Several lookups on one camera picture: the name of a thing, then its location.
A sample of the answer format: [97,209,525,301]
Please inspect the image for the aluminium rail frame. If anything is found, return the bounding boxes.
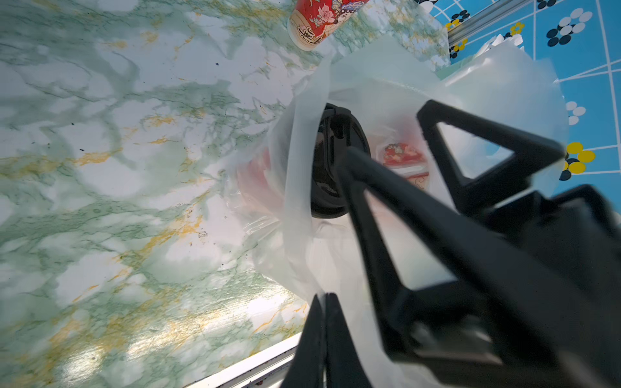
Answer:
[189,333,302,388]

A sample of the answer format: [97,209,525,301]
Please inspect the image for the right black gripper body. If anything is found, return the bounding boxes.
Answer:
[397,186,620,387]

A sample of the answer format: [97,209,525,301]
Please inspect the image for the red cup black lid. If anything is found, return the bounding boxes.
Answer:
[235,103,370,219]
[287,0,368,51]

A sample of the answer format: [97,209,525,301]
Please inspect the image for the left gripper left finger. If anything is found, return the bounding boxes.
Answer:
[281,295,326,388]

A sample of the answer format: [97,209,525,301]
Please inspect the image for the red cup white lid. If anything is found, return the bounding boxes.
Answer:
[379,142,430,191]

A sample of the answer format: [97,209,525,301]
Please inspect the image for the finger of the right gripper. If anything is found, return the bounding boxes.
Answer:
[417,100,564,216]
[336,150,558,369]

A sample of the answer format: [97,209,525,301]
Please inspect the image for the clear plastic carrier bag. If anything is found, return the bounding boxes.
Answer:
[228,37,476,387]
[436,41,569,197]

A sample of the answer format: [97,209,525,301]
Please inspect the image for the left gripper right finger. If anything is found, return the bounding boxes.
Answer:
[325,293,372,388]

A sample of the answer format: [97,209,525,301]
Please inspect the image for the right aluminium corner post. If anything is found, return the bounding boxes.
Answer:
[448,0,530,40]

